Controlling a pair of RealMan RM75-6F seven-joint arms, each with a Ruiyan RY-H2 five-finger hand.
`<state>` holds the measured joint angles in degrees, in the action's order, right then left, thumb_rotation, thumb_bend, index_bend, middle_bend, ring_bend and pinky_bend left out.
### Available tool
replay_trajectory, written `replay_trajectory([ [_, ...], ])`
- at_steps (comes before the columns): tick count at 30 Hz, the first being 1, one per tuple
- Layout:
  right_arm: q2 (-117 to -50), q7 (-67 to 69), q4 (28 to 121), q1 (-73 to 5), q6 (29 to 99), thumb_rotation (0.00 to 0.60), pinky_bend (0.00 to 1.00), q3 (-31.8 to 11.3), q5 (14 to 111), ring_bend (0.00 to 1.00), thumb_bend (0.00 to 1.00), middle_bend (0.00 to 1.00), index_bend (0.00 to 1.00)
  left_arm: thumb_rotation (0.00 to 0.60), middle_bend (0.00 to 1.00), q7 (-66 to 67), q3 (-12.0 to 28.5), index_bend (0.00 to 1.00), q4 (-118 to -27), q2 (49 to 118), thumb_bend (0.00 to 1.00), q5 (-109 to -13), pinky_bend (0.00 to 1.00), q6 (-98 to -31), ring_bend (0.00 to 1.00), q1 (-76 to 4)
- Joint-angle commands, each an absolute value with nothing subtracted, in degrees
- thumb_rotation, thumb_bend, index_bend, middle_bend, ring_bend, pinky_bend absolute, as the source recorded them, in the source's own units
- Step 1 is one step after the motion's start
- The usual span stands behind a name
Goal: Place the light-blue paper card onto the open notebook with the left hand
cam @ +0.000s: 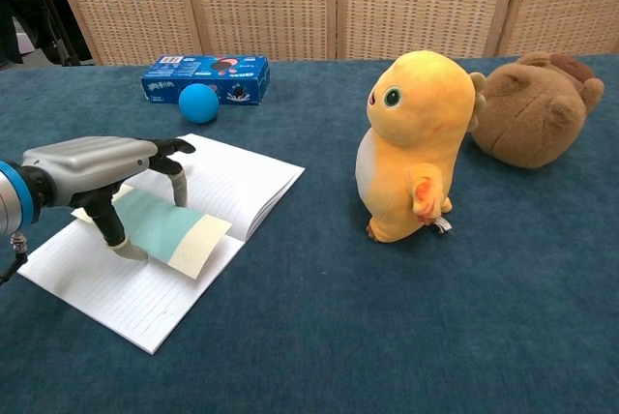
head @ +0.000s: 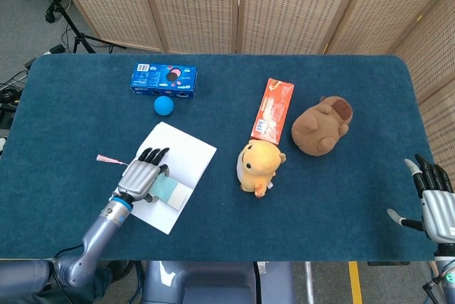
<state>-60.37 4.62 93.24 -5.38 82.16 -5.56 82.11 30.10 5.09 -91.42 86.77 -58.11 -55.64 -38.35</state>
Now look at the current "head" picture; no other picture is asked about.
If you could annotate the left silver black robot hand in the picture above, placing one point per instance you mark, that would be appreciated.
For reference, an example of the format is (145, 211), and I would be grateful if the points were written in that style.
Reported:
(138, 179)

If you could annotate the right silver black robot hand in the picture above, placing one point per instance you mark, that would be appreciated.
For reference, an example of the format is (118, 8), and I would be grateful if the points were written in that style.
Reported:
(439, 211)

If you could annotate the green and cream card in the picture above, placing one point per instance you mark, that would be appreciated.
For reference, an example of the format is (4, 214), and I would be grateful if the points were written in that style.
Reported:
(170, 190)

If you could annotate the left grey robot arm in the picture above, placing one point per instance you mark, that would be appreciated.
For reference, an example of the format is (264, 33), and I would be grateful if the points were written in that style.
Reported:
(103, 226)

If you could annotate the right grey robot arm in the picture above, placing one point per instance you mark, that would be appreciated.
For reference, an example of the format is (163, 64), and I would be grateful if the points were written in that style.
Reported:
(448, 275)

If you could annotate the white lined open notebook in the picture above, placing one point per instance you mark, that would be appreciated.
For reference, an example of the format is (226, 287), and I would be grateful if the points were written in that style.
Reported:
(188, 155)

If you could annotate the blue rubber ball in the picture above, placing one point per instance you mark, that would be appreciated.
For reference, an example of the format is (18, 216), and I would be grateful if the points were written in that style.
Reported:
(164, 106)

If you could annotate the teal carpet table cover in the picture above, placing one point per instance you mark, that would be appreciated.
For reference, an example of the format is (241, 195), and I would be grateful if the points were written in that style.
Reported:
(213, 218)

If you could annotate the blue Oreo cookie box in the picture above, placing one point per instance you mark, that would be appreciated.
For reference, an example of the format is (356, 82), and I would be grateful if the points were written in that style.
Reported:
(153, 80)

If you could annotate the yellow plush toy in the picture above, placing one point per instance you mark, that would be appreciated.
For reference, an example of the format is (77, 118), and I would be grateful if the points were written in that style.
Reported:
(259, 165)

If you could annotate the grey robot torso base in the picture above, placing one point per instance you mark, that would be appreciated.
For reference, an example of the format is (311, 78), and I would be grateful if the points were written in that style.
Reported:
(213, 282)

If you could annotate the brown plush toy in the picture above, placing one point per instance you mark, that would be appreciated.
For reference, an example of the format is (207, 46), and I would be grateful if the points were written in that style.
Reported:
(316, 130)

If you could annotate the orange snack box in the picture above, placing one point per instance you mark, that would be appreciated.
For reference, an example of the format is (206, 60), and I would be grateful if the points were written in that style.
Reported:
(273, 112)

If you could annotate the black tripod stand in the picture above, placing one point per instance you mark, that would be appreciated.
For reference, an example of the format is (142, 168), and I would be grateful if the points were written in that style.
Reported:
(80, 39)

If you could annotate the wooden wicker folding screen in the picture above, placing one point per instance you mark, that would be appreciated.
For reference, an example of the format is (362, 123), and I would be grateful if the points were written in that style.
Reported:
(199, 5)

